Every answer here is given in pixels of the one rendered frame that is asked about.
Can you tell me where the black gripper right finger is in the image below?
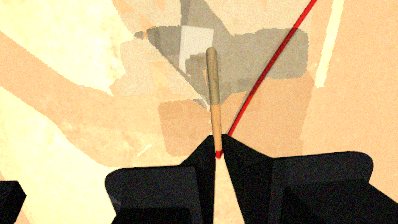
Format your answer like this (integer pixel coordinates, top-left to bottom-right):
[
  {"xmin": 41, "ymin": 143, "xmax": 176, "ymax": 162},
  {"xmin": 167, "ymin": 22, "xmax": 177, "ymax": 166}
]
[{"xmin": 222, "ymin": 134, "xmax": 374, "ymax": 224}]

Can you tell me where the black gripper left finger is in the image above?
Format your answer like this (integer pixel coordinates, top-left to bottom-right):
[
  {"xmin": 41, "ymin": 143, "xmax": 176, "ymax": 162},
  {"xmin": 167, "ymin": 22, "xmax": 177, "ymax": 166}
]
[{"xmin": 104, "ymin": 135, "xmax": 216, "ymax": 224}]

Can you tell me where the wooden stick with red string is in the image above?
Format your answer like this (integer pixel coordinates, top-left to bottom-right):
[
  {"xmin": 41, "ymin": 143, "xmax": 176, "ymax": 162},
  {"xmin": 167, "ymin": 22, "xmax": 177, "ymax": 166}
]
[{"xmin": 206, "ymin": 0, "xmax": 317, "ymax": 159}]

